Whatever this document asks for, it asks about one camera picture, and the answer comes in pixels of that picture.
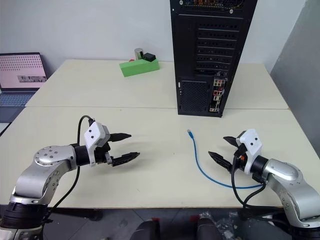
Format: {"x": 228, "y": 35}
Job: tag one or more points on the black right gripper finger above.
{"x": 221, "y": 160}
{"x": 232, "y": 140}

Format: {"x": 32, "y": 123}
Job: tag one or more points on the silver metal cylinder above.
{"x": 138, "y": 53}

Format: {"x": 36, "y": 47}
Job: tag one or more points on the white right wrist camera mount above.
{"x": 252, "y": 145}

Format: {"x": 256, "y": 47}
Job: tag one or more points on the open laptop computer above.
{"x": 20, "y": 72}

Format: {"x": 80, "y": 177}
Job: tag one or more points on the black computer tower case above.
{"x": 207, "y": 62}

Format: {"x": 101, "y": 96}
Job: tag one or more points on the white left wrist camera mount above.
{"x": 93, "y": 132}

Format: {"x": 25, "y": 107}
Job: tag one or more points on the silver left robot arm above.
{"x": 45, "y": 172}

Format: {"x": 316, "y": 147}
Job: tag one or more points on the green rectangular box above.
{"x": 138, "y": 67}

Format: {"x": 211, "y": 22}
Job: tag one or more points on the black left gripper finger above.
{"x": 120, "y": 136}
{"x": 125, "y": 158}

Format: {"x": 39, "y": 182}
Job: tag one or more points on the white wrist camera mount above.
{"x": 93, "y": 132}
{"x": 252, "y": 145}

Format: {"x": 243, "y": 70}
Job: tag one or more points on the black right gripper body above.
{"x": 240, "y": 157}

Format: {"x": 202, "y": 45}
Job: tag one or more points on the small black box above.
{"x": 150, "y": 57}

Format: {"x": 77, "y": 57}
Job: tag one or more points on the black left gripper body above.
{"x": 100, "y": 155}

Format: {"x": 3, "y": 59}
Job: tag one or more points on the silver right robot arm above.
{"x": 287, "y": 180}

